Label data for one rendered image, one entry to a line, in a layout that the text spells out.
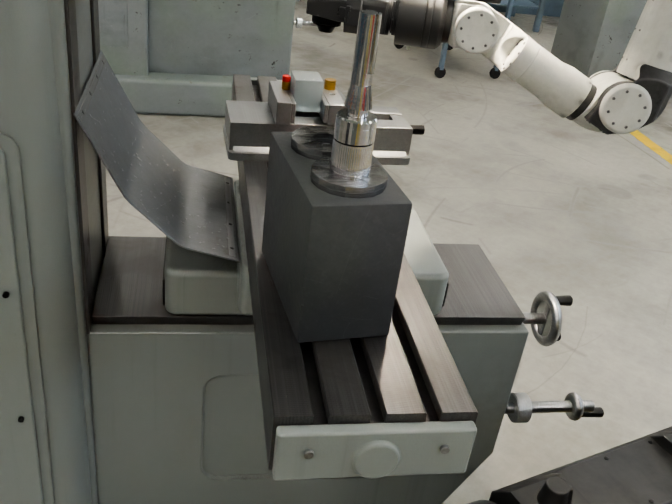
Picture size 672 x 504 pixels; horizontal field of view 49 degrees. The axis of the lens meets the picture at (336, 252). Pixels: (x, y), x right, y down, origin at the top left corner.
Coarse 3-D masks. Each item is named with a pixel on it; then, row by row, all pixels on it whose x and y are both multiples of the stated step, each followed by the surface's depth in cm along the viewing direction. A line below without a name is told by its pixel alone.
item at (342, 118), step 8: (344, 112) 82; (368, 112) 83; (336, 120) 81; (344, 120) 80; (352, 120) 80; (360, 120) 80; (368, 120) 80; (376, 120) 81; (352, 128) 80; (360, 128) 80; (368, 128) 80
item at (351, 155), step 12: (336, 132) 82; (348, 132) 80; (360, 132) 80; (372, 132) 81; (336, 144) 82; (348, 144) 81; (360, 144) 81; (372, 144) 82; (336, 156) 83; (348, 156) 82; (360, 156) 82; (336, 168) 83; (348, 168) 82; (360, 168) 83
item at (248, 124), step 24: (288, 96) 134; (240, 120) 132; (264, 120) 134; (288, 120) 133; (312, 120) 136; (384, 120) 141; (240, 144) 134; (264, 144) 134; (384, 144) 139; (408, 144) 140
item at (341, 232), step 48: (288, 144) 93; (288, 192) 89; (336, 192) 82; (384, 192) 84; (288, 240) 90; (336, 240) 82; (384, 240) 84; (288, 288) 91; (336, 288) 86; (384, 288) 88; (336, 336) 89
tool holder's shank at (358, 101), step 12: (360, 12) 76; (372, 12) 76; (360, 24) 76; (372, 24) 76; (360, 36) 77; (372, 36) 77; (360, 48) 77; (372, 48) 77; (360, 60) 78; (372, 60) 78; (360, 72) 78; (372, 72) 79; (360, 84) 79; (348, 96) 80; (360, 96) 79; (348, 108) 81; (360, 108) 80
